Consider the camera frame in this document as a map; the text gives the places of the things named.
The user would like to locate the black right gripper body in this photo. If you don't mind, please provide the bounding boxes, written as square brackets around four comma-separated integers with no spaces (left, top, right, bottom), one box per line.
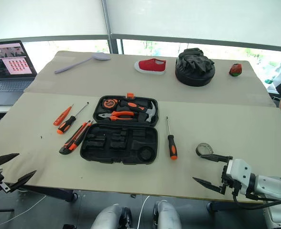
[220,164,242,196]

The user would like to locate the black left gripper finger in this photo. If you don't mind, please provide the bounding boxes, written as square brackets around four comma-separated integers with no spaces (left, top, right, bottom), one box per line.
[3,170,37,193]
[0,153,20,166]

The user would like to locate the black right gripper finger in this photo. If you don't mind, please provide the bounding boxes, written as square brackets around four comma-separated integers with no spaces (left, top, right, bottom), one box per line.
[192,177,227,195]
[199,154,233,164]

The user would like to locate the black electrical tape roll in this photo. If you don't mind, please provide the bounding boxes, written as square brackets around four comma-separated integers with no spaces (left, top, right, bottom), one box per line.
[195,142,214,158]

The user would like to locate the black and orange screwdriver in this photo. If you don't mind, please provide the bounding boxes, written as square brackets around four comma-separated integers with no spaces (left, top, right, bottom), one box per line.
[56,102,90,135]
[165,116,178,160]

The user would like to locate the orange test pen screwdriver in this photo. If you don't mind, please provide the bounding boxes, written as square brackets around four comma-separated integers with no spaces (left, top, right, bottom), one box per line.
[53,104,75,126]

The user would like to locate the orange and black utility knife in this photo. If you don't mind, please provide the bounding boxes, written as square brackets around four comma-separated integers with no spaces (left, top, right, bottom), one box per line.
[58,120,94,155]

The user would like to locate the black plastic tool case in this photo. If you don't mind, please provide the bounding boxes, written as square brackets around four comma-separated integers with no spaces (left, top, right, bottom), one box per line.
[79,93,160,166]

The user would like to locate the dark blue table leg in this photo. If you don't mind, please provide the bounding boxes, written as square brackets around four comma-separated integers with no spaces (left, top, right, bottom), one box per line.
[18,185,79,203]
[206,201,264,212]

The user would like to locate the beige paper table sheet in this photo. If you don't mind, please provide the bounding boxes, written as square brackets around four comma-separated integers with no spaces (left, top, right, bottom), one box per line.
[23,50,277,108]
[0,92,281,204]

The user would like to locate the silver rounded robot leg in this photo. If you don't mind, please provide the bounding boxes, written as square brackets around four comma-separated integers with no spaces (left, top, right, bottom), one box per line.
[91,203,134,229]
[152,199,182,229]

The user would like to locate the open grey laptop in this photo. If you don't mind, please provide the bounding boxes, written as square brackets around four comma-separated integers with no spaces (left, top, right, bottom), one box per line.
[0,40,38,106]

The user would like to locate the round black case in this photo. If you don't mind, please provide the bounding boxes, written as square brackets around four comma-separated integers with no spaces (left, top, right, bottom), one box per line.
[175,58,216,87]

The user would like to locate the red and green toy fruit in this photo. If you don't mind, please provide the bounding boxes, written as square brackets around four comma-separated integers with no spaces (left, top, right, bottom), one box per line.
[228,63,242,77]

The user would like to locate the claw hammer with orange grip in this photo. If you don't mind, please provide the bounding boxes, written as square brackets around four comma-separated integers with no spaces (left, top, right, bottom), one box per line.
[119,99,158,124]

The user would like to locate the black gloves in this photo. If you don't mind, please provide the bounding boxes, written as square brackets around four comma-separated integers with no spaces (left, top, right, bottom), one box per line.
[178,47,216,73]

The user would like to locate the small red canvas shoe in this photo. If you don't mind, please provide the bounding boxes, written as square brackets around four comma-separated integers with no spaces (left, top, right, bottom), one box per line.
[134,58,167,76]

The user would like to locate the orange and black tape measure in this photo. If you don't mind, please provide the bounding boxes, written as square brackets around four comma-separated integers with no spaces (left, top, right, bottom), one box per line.
[101,98,119,111]

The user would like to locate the long purple silicone spoon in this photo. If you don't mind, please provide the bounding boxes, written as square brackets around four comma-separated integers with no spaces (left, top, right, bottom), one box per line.
[54,52,111,74]

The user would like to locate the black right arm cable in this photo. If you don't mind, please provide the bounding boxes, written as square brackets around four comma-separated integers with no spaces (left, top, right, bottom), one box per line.
[232,188,281,211]

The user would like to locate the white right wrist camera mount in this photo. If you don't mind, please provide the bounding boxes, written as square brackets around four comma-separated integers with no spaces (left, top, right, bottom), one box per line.
[226,158,253,195]

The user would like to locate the white cable on floor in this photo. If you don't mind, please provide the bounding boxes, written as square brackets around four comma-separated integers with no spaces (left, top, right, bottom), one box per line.
[140,195,153,229]

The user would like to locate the orange handled pliers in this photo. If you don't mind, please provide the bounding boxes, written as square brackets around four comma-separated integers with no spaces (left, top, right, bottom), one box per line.
[97,110,136,123]

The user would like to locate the grey window frame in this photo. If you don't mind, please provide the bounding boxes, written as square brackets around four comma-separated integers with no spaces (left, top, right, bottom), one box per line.
[0,0,281,56]

